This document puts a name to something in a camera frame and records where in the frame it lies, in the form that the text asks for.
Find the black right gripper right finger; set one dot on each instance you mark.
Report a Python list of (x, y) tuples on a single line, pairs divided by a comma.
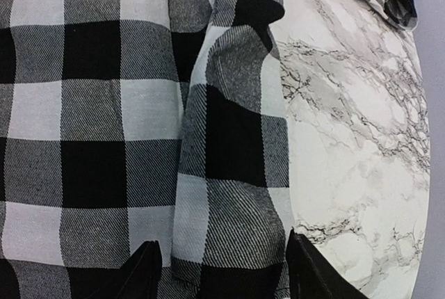
[(311, 276)]

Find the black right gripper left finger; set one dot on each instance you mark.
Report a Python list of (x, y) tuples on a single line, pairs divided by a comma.
[(138, 278)]

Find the black white checked shirt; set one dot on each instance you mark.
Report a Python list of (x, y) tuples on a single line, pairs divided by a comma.
[(125, 121)]

